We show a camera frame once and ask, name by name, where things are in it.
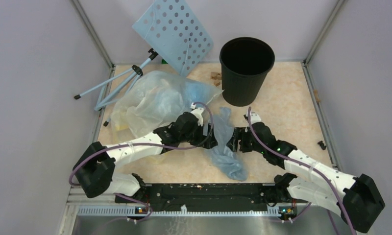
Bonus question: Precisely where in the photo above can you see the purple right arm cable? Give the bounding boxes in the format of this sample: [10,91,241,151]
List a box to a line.
[246,106,357,235]

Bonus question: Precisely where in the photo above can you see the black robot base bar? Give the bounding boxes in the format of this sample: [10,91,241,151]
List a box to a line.
[132,183,296,212]

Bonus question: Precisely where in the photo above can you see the light blue trash bag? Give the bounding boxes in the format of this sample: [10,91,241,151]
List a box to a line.
[205,107,247,181]

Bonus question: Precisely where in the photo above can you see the black plastic trash bin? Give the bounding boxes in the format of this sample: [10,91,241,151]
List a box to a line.
[219,37,275,107]

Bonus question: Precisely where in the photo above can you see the translucent yellowish trash bag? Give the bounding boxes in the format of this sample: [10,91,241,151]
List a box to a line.
[110,70,222,142]

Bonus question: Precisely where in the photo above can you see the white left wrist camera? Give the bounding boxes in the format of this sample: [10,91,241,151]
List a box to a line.
[191,102,205,133]

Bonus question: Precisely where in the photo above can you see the light blue perforated stand plate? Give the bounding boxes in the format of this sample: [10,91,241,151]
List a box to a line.
[132,0,213,77]

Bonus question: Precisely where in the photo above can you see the white slotted cable duct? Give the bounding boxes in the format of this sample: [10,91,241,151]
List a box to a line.
[77,206,281,217]

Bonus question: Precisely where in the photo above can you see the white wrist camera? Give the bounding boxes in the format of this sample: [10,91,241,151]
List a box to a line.
[191,102,205,133]
[246,112,262,125]

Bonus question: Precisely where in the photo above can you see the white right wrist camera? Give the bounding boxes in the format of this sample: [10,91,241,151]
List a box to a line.
[246,112,262,125]

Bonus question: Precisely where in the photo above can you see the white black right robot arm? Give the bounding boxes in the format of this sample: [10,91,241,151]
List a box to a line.
[230,122,385,233]

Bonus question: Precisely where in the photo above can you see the light blue tripod legs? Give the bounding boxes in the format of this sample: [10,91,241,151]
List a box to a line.
[73,48,159,111]

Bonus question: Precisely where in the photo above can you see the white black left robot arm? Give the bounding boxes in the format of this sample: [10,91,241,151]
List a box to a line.
[70,110,214,202]

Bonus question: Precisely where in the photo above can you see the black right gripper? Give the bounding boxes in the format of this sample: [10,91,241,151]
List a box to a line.
[227,126,266,154]

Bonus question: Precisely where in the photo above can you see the small black clip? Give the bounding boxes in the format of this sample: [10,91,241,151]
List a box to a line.
[317,141,327,150]

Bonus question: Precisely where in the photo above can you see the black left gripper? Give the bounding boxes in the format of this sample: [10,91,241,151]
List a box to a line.
[179,121,217,149]

